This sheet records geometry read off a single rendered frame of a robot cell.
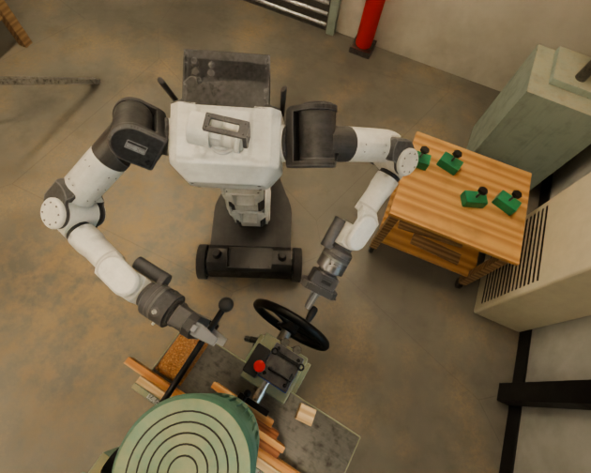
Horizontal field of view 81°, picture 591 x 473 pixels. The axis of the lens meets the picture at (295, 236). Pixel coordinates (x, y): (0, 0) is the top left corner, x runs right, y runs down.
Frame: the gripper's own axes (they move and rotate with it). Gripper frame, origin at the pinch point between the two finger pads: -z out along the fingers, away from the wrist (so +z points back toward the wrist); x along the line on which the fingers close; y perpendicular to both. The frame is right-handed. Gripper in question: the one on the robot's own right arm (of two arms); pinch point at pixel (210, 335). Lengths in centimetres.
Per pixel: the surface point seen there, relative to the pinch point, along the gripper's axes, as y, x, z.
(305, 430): 9.0, 21.2, -32.3
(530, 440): -30, 99, -137
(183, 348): 8.3, 17.4, 8.3
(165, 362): 13.9, 17.6, 10.3
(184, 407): 5.9, -35.9, -9.9
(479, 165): -139, 78, -57
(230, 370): 6.8, 21.4, -5.9
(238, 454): 6.7, -36.0, -18.9
